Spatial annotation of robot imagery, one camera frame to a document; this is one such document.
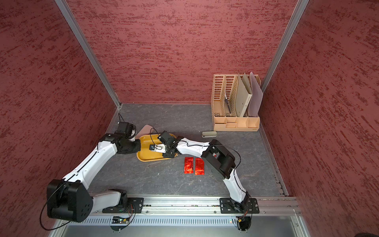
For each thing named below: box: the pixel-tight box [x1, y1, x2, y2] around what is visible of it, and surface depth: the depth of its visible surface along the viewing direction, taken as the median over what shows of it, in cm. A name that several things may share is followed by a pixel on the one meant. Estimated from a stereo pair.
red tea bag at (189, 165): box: [184, 157, 194, 175], surface depth 88 cm
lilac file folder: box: [248, 71, 264, 118], surface depth 94 cm
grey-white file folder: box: [235, 72, 253, 118], surface depth 95 cm
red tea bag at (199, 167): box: [194, 158, 205, 176], surface depth 88 cm
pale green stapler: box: [201, 130, 218, 138], surface depth 102 cm
